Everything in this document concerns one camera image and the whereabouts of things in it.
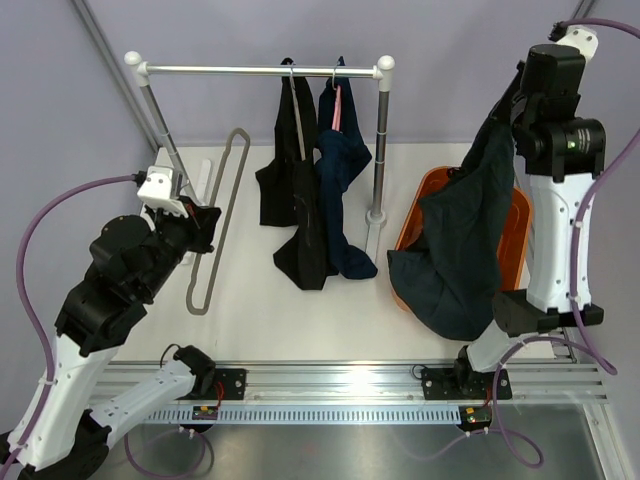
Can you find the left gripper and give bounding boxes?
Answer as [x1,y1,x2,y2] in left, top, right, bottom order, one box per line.
[138,194,222,299]

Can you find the grey clothes hanger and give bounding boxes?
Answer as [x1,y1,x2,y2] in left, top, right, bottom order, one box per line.
[289,62,306,161]
[185,127,251,316]

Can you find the black shorts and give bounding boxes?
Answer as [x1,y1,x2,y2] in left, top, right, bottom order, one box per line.
[255,77,332,291]

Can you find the dark teal shorts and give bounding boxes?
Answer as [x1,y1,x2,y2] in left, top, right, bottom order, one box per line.
[387,117,514,342]

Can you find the pink clothes hanger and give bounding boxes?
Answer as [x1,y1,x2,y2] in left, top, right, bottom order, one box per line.
[330,68,342,132]

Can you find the navy blue shorts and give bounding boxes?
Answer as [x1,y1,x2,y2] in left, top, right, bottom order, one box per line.
[315,77,378,280]

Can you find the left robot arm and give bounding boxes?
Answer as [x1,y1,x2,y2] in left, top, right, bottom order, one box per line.
[1,201,221,479]

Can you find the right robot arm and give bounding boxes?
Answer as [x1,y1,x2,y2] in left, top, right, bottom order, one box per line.
[452,33,606,397]

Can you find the metal clothes rack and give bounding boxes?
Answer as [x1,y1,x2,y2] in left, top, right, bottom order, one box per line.
[124,51,395,261]

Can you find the orange plastic laundry basket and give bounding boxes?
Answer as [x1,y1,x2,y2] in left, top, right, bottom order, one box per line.
[391,167,533,316]

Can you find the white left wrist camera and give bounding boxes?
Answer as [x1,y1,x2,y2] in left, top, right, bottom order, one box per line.
[137,166,188,217]

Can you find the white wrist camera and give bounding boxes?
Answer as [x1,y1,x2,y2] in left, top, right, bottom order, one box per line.
[137,166,188,217]
[548,22,599,63]

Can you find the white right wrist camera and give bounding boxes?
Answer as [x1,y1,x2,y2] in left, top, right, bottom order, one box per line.
[548,22,599,63]

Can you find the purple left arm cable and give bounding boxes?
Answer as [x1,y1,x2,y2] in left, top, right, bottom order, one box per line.
[0,172,149,469]

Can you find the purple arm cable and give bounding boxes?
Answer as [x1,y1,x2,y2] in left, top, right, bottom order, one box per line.
[562,17,640,376]
[0,172,149,469]

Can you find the white slotted cable duct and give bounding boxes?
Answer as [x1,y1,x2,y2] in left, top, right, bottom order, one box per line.
[139,404,462,425]

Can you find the purple left floor cable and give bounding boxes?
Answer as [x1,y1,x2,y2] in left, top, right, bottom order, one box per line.
[123,427,215,475]

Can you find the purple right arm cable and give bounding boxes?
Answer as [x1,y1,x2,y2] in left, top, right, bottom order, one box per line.
[562,17,640,376]

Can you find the aluminium mounting rail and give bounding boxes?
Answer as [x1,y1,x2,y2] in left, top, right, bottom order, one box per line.
[64,362,609,404]

